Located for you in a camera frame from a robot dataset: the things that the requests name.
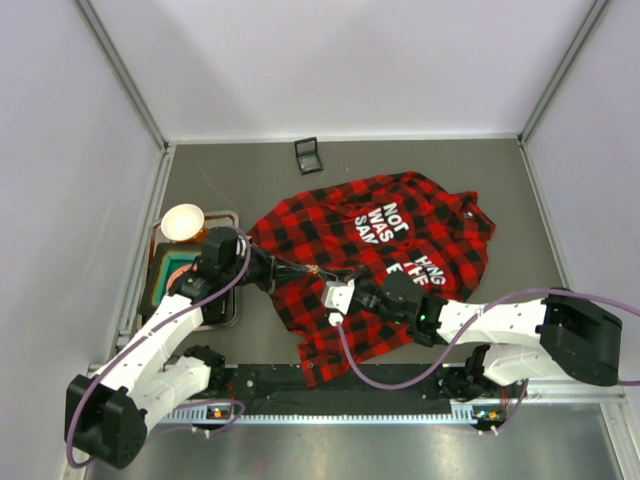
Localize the red black plaid shirt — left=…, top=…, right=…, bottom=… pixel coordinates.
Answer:
left=248, top=171, right=496, bottom=386

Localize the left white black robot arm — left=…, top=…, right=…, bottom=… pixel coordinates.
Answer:
left=64, top=227, right=319, bottom=469

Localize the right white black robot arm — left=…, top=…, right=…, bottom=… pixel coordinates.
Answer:
left=321, top=271, right=622, bottom=398

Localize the metal tray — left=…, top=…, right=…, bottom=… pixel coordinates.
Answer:
left=136, top=210, right=242, bottom=334

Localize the amber glass cup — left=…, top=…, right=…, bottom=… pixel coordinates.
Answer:
left=191, top=225, right=209, bottom=244

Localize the red patterned plate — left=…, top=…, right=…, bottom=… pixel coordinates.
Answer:
left=166, top=265, right=192, bottom=290

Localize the white bowl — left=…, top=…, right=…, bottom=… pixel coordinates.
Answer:
left=160, top=204, right=205, bottom=242

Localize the green black square dish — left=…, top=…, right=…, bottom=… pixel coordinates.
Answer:
left=138, top=243, right=202, bottom=323

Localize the small black open box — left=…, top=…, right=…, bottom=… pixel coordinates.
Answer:
left=293, top=137, right=324, bottom=175

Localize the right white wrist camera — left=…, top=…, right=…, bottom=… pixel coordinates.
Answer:
left=321, top=279, right=355, bottom=327

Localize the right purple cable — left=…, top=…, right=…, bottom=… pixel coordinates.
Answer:
left=329, top=287, right=640, bottom=437

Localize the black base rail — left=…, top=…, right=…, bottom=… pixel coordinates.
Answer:
left=168, top=363, right=527, bottom=416

